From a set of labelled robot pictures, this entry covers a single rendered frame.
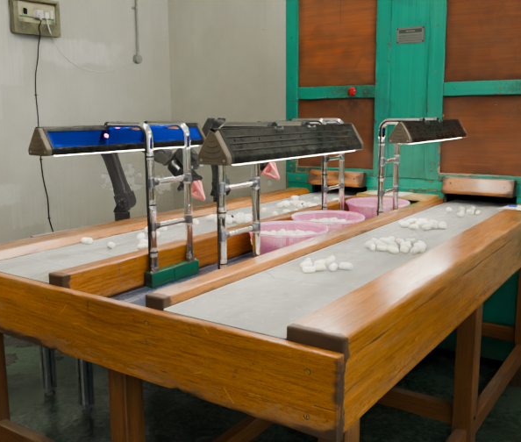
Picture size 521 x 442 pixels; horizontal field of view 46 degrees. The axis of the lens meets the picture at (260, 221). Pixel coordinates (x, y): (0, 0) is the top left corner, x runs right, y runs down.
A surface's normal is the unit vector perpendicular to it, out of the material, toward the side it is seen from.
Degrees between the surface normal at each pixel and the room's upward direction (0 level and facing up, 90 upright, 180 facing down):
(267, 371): 90
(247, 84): 90
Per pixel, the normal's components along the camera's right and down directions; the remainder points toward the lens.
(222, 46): -0.62, 0.14
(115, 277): 0.82, 0.09
